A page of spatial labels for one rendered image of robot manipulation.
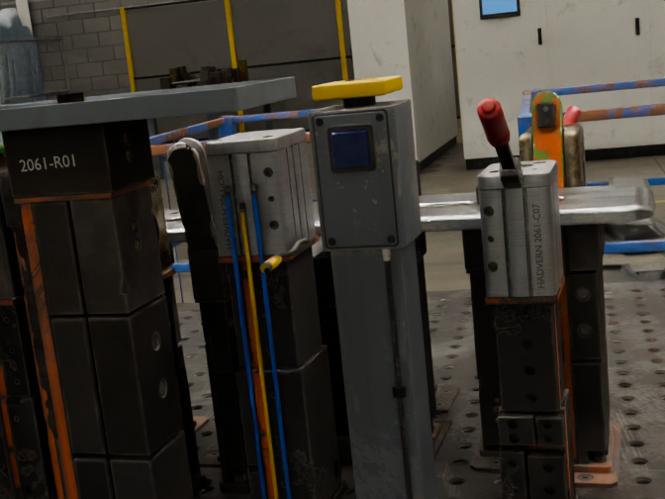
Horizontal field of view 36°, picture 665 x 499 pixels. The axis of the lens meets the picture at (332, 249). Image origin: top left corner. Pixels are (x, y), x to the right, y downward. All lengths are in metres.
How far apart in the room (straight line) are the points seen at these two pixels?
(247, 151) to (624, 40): 8.09
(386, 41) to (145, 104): 8.28
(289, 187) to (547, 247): 0.26
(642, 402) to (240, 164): 0.65
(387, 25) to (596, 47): 1.79
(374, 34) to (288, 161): 8.09
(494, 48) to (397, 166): 8.21
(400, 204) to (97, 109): 0.25
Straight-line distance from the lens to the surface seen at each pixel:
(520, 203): 0.93
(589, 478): 1.16
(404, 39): 9.03
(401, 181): 0.79
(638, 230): 3.36
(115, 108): 0.82
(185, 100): 0.79
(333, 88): 0.79
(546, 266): 0.94
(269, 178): 0.98
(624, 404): 1.37
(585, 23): 8.98
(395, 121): 0.78
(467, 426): 1.32
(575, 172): 1.27
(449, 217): 1.07
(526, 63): 8.98
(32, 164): 0.90
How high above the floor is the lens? 1.19
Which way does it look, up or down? 11 degrees down
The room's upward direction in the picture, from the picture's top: 6 degrees counter-clockwise
